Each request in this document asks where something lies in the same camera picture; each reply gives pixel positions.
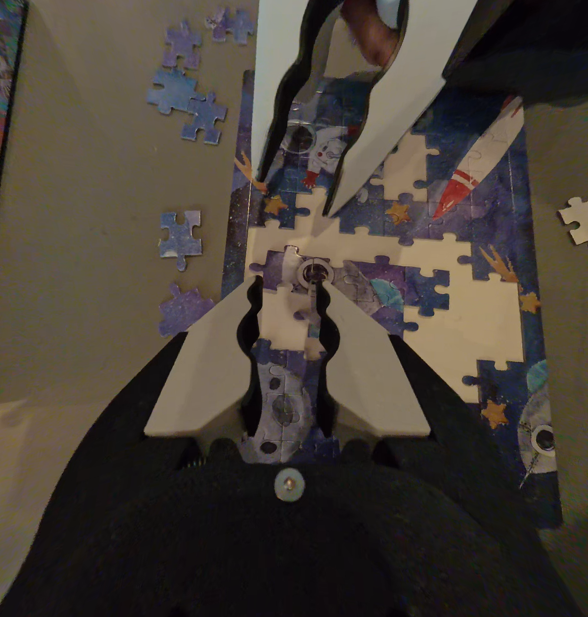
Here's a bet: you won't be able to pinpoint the person's right hand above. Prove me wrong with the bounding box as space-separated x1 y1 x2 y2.
340 0 402 68

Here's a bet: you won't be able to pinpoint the blue and white puzzle piece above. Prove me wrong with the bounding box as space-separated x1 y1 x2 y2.
159 210 203 272

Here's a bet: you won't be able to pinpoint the purple starry puzzle piece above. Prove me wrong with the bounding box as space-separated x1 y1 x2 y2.
158 283 216 338

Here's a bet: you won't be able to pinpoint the illustrated puzzle box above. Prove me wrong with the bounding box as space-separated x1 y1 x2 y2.
0 0 30 273

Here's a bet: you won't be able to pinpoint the white-backed puzzle piece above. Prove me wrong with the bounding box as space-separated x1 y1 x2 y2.
557 197 588 248

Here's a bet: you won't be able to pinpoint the pale porthole joined puzzle pieces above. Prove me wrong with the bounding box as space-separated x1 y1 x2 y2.
250 245 345 296

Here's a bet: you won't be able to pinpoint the space jigsaw puzzle tray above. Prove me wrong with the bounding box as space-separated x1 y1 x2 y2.
221 70 565 529

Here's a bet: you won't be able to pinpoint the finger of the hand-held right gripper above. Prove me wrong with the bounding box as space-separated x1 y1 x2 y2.
322 0 481 218
253 0 344 182

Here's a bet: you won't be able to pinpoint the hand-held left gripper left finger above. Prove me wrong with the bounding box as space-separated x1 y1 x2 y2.
144 276 265 438

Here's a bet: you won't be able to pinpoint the joined satellite puzzle piece cluster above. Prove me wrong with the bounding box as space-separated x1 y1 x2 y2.
340 255 452 336

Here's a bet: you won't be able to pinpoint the joined blue puzzle pieces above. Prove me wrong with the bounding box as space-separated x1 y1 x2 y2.
146 67 228 145

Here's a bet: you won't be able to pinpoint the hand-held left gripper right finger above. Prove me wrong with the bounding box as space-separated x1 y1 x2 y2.
317 280 432 439

